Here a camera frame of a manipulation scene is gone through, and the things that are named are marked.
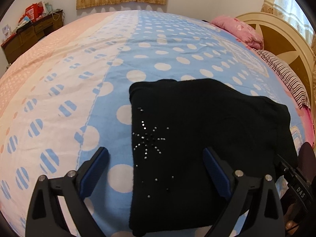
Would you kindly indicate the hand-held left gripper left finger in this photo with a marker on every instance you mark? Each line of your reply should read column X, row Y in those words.
column 95, row 170

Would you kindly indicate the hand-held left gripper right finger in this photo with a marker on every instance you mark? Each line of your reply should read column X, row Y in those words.
column 217, row 175

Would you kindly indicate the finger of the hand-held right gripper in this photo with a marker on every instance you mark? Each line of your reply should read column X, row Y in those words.
column 286, row 165

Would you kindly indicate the black pants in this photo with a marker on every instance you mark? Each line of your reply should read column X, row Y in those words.
column 197, row 118

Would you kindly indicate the person's right hand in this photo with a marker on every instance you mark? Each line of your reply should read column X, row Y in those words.
column 289, row 227

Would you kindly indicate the striped pillow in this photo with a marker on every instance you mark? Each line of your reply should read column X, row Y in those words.
column 286, row 76

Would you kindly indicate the blue pink polka dot bedsheet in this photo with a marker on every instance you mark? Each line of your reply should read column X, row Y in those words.
column 74, row 79

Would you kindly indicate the cream and brown headboard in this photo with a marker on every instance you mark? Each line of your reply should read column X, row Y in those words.
column 291, row 42

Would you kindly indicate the pink floral folded quilt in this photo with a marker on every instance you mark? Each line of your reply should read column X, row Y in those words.
column 237, row 29

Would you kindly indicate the brown wooden desk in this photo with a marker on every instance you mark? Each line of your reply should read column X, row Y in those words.
column 27, row 37

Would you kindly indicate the white greeting card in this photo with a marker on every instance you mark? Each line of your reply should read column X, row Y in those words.
column 6, row 29

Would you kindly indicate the teal paper bag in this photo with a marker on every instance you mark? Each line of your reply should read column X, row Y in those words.
column 48, row 7

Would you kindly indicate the red gift box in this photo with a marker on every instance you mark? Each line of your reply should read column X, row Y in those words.
column 31, row 11

